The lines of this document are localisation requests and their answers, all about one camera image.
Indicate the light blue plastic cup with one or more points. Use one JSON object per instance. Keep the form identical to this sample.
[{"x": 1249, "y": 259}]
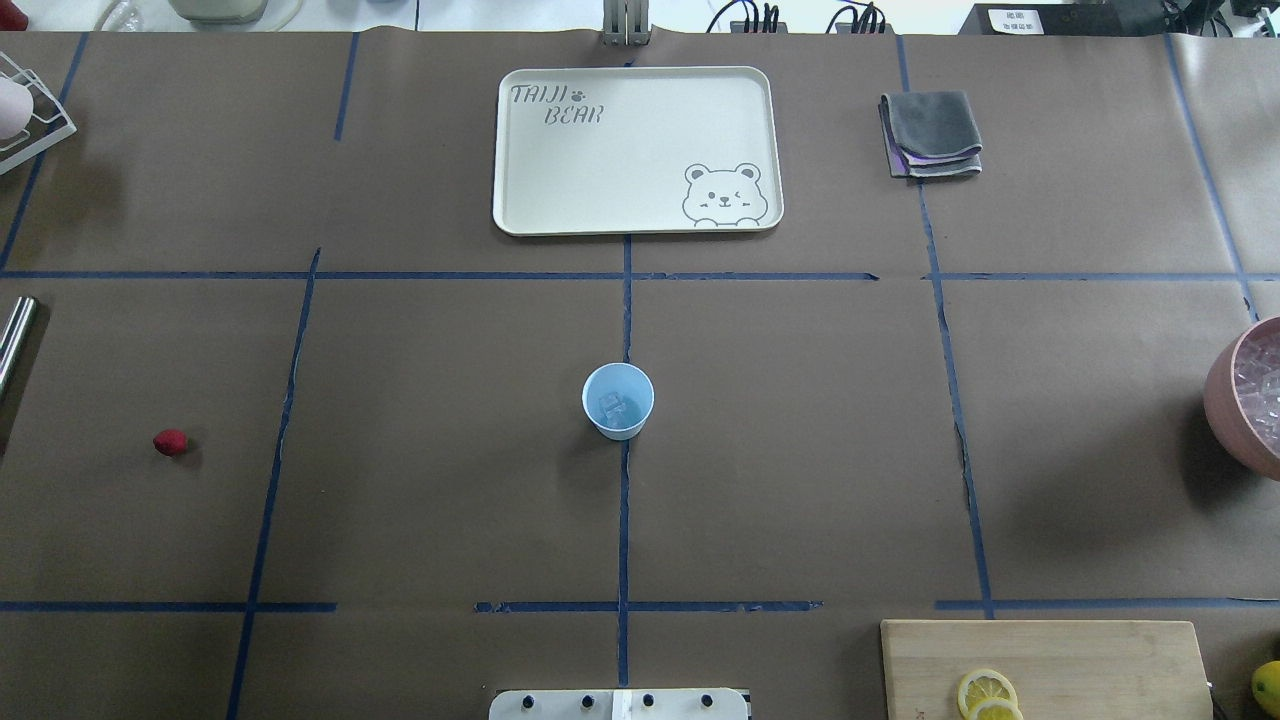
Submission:
[{"x": 628, "y": 380}]

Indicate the steel muddler with black tip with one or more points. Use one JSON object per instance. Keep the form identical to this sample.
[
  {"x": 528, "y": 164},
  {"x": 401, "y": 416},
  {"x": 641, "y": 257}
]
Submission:
[{"x": 15, "y": 332}]

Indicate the clear ice cube in cup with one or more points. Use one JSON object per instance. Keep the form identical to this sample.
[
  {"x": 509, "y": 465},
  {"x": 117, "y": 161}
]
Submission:
[{"x": 614, "y": 409}]

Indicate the pink bowl of ice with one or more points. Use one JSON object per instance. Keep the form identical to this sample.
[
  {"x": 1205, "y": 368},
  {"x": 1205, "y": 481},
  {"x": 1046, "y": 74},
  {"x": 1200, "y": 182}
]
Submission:
[{"x": 1240, "y": 398}]

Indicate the cream bear serving tray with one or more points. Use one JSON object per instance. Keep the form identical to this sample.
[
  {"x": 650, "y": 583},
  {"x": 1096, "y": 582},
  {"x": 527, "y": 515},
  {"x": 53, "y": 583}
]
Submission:
[{"x": 636, "y": 150}]

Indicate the grey folded cloth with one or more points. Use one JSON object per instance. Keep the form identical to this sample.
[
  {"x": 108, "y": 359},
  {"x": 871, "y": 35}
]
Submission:
[{"x": 929, "y": 135}]

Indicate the wooden cutting board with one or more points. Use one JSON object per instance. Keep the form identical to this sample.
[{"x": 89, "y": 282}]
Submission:
[{"x": 1071, "y": 669}]

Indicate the red strawberry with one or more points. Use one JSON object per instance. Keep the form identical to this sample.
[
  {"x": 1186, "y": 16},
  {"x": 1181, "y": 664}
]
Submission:
[{"x": 171, "y": 442}]

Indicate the lemon slices stack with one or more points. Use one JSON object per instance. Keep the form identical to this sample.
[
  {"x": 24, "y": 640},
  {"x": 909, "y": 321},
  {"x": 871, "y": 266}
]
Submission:
[{"x": 986, "y": 694}]

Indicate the yellow lemon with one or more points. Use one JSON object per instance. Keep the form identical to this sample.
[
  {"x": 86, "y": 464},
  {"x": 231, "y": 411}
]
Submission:
[{"x": 1265, "y": 688}]

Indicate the aluminium frame post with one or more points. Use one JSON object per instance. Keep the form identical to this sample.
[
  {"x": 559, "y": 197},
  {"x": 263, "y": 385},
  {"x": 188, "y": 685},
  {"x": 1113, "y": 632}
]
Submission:
[{"x": 626, "y": 23}]

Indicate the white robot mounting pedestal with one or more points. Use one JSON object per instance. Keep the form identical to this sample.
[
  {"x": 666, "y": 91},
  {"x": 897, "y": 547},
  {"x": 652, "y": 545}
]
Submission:
[{"x": 622, "y": 703}]

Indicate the white wire cup rack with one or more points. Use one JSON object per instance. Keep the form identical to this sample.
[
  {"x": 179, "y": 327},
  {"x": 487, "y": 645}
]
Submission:
[{"x": 50, "y": 122}]

